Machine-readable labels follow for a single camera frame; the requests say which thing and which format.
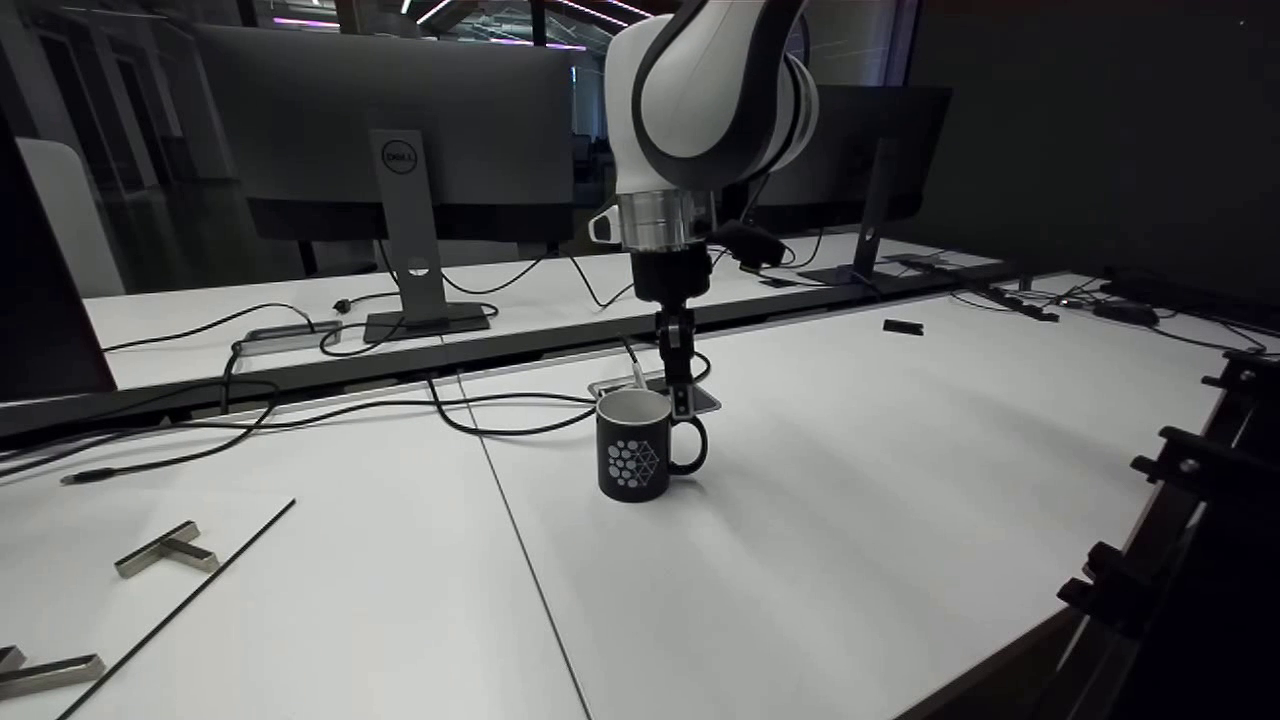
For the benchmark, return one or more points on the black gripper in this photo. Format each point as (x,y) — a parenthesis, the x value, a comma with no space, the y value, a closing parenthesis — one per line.
(669,272)

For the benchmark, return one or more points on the black mug with white print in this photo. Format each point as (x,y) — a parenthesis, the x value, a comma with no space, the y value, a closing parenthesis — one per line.
(633,454)

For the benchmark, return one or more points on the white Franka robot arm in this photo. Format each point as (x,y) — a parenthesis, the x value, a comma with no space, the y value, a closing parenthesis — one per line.
(705,94)

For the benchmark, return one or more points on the grey table power socket box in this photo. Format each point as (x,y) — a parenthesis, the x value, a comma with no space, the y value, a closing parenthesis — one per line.
(700,398)

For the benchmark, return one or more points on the small black block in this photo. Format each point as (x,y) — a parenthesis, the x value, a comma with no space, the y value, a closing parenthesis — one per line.
(902,327)

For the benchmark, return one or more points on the dark monitor with thin stand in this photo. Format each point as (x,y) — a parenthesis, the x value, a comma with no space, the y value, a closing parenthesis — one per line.
(881,146)

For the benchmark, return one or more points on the Dell monitor with grey stand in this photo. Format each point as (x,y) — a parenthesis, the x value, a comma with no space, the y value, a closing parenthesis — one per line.
(402,121)

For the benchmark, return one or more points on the grey adapter hub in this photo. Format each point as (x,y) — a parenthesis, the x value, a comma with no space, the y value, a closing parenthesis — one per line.
(284,333)

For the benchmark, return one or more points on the black monitor with flat base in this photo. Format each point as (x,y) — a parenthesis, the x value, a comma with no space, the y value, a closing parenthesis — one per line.
(40,307)

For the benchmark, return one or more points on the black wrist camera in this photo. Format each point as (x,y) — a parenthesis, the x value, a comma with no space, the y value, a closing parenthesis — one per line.
(751,246)

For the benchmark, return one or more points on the black desk divider rail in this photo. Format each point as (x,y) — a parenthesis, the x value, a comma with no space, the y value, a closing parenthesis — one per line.
(535,345)

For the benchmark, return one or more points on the metal T bracket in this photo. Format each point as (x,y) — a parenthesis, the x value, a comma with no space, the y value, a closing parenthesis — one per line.
(160,550)
(54,669)

